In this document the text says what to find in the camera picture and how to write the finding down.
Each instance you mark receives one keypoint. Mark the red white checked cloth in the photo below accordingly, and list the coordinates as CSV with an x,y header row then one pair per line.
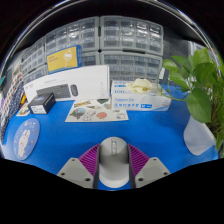
x,y
14,88

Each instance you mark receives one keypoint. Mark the white computer mouse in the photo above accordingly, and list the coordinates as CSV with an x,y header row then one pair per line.
x,y
113,163

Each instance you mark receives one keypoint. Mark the dark blue dotted cloth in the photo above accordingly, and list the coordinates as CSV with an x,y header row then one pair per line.
x,y
8,116

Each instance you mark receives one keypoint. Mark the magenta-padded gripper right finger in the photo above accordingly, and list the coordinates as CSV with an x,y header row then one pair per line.
x,y
153,170

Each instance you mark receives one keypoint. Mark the white keyboard packaging box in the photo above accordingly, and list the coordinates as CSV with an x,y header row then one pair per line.
x,y
90,80

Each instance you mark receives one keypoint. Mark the yellow orange tool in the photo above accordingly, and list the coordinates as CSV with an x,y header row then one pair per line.
x,y
23,99

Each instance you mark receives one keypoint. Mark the small black box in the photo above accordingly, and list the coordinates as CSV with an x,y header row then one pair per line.
x,y
41,104

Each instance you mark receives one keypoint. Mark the blue white glove box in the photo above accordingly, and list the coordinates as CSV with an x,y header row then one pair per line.
x,y
140,101

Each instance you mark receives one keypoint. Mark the round blue printed mouse pad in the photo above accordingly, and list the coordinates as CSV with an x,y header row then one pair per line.
x,y
26,139

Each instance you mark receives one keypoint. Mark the green plant in white pot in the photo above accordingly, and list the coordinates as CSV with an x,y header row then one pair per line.
x,y
200,103

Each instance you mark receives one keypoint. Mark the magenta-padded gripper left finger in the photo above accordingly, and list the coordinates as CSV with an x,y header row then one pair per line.
x,y
75,170

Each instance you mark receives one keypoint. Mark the yellow and blue box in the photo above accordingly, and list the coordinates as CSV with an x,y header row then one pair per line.
x,y
64,59

